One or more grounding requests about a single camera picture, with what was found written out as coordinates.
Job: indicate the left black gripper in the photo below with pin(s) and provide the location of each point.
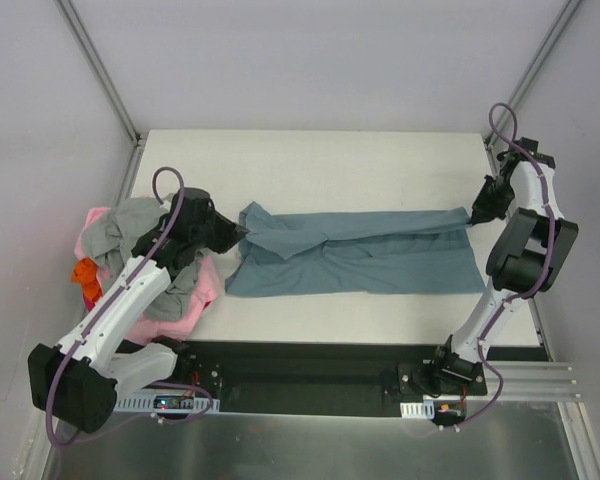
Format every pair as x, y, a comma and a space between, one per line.
219, 229

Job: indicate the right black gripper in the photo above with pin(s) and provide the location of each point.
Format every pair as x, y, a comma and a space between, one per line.
491, 198

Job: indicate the blue-grey t shirt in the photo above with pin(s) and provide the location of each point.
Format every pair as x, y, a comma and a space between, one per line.
392, 252

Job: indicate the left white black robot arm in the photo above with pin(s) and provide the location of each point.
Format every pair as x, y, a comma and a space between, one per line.
80, 379

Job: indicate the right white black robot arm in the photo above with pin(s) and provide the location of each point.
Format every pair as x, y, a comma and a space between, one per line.
525, 260

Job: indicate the grey t shirt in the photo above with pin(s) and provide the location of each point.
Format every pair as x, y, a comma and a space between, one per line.
108, 243

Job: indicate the pink t shirt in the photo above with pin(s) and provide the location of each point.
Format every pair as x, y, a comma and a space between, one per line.
206, 290

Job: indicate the orange t shirt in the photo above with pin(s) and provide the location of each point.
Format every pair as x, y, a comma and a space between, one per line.
85, 274

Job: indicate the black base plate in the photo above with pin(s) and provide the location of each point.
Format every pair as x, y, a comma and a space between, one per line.
351, 380

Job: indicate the aluminium front rail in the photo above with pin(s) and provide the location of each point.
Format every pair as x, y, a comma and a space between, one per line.
538, 381

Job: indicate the left slotted cable duct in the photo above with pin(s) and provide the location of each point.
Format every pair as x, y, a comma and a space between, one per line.
165, 403

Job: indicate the slotted cable duct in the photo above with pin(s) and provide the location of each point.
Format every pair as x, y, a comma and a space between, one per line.
424, 410
165, 403

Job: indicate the right slotted cable duct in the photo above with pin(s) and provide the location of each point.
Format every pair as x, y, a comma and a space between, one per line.
424, 410

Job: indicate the right aluminium frame post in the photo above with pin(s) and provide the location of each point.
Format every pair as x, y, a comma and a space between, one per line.
556, 31

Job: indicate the aluminium frame post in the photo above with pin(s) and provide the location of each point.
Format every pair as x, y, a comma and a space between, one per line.
86, 45
556, 31

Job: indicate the left aluminium frame post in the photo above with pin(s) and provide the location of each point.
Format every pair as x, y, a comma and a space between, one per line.
86, 45

